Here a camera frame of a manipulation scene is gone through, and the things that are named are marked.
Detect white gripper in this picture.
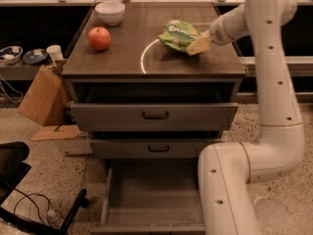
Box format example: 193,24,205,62
186,4,248,56

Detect green rice chip bag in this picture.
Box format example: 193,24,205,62
157,20,201,53

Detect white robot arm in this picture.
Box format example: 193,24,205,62
187,0,304,235

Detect grey drawer cabinet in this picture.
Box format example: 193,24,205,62
61,1,247,162

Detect top grey drawer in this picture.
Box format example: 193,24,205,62
69,82,240,132

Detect grey drawer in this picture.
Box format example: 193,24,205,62
69,82,240,132
90,131,221,159
90,159,204,235

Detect middle grey drawer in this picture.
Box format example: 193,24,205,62
90,131,221,159

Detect bottom grey drawer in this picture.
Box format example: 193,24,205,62
90,159,204,235

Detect white ceramic bowl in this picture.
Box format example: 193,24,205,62
95,1,125,25

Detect red apple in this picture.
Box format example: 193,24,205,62
88,26,112,51

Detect white paper cup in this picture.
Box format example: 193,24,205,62
46,45,64,61

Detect white cardboard box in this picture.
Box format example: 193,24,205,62
30,125,92,156

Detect brown cardboard box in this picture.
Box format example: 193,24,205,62
18,65,71,126

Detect dark blue bowl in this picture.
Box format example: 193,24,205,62
22,49,48,66

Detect blue patterned bowl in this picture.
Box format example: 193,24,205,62
0,46,22,65

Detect black chair base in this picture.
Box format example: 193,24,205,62
0,141,88,235

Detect clear plastic bottle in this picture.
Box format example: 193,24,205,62
47,210,63,229

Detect white cables at left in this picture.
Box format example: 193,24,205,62
0,72,24,105

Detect black cable on floor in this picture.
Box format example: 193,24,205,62
13,187,53,225

